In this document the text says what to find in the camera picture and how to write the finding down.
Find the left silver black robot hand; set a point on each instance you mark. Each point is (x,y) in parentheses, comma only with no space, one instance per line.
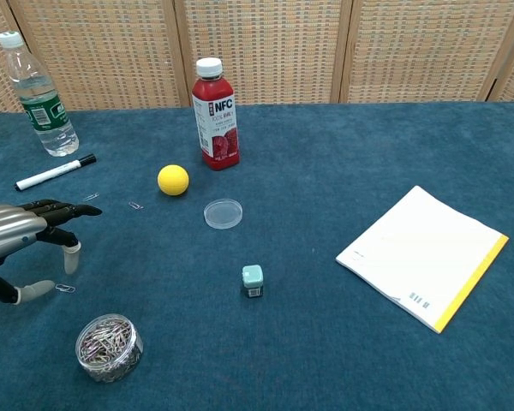
(8,231)

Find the paperclip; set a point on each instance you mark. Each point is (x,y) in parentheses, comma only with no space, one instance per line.
(65,288)
(135,205)
(91,197)

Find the clear tub of paperclips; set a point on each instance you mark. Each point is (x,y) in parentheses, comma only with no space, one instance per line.
(107,355)

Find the clear round plastic lid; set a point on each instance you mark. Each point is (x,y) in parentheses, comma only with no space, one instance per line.
(222,214)

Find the white marker black cap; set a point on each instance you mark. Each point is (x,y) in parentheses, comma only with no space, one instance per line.
(47,174)

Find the clear water bottle green label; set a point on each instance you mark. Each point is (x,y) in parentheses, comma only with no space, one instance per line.
(38,98)

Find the yellow ball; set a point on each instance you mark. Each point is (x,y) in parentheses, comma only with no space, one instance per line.
(173,180)

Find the red NFC juice bottle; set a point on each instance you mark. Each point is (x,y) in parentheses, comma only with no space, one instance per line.
(216,128)

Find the small teal cube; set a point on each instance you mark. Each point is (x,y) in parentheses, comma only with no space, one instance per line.
(252,278)

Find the blue felt table cover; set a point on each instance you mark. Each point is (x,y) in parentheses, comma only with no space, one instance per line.
(325,171)

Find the white notebook yellow spine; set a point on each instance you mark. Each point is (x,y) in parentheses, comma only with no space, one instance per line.
(420,257)

